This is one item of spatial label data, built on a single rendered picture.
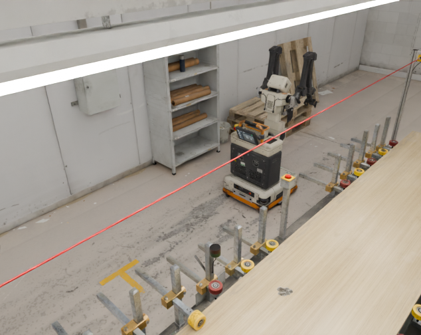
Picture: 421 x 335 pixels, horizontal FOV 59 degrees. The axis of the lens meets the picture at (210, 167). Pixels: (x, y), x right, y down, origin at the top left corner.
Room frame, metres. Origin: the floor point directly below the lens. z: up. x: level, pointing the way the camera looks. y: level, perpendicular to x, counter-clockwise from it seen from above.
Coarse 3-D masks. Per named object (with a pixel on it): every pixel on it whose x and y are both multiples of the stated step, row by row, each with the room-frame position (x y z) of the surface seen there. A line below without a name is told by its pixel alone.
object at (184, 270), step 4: (168, 256) 1.79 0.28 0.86; (168, 260) 1.77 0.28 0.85; (172, 260) 1.75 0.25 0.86; (176, 260) 1.75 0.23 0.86; (172, 264) 1.74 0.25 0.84; (176, 264) 1.72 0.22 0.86; (180, 264) 1.72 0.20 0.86; (180, 268) 1.69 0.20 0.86; (184, 268) 1.68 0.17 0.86; (184, 272) 1.66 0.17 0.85; (188, 272) 1.65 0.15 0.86; (192, 272) 1.65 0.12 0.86; (188, 276) 1.64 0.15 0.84; (192, 276) 1.62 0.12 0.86; (196, 276) 1.62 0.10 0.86; (196, 280) 1.59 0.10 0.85; (200, 280) 1.58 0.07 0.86; (208, 288) 1.52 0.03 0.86; (216, 296) 1.48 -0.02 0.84
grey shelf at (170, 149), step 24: (216, 48) 4.90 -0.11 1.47; (144, 72) 4.52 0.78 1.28; (168, 72) 4.26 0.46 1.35; (192, 72) 4.57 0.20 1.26; (216, 72) 4.90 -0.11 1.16; (168, 96) 4.24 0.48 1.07; (216, 96) 4.90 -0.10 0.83; (168, 120) 4.25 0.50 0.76; (216, 120) 4.83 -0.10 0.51; (168, 144) 4.28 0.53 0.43; (192, 144) 4.86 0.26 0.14; (216, 144) 4.84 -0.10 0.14
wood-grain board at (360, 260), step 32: (384, 160) 2.90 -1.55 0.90; (416, 160) 2.89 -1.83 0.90; (352, 192) 2.41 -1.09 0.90; (384, 192) 2.40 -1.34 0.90; (416, 192) 2.39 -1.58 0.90; (320, 224) 2.03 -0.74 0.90; (352, 224) 2.02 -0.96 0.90; (384, 224) 2.01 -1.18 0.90; (416, 224) 2.01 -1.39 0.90; (288, 256) 1.73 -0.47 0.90; (320, 256) 1.72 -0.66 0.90; (352, 256) 1.71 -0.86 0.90; (384, 256) 1.71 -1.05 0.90; (416, 256) 1.70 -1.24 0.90; (256, 288) 1.47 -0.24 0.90; (320, 288) 1.46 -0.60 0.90; (352, 288) 1.46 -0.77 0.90; (384, 288) 1.46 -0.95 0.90; (416, 288) 1.45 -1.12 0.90; (224, 320) 1.27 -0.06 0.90; (256, 320) 1.27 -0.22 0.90; (288, 320) 1.26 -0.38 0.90; (320, 320) 1.26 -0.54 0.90; (352, 320) 1.25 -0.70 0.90; (384, 320) 1.25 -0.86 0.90
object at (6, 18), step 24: (0, 0) 0.72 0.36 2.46; (24, 0) 0.74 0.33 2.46; (48, 0) 0.78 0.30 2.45; (72, 0) 0.81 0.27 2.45; (96, 0) 0.85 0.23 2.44; (120, 0) 0.89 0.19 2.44; (144, 0) 0.94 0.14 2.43; (168, 0) 0.99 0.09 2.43; (192, 0) 1.04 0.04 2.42; (216, 0) 1.11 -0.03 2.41; (0, 24) 0.71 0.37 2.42; (24, 24) 0.74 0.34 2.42
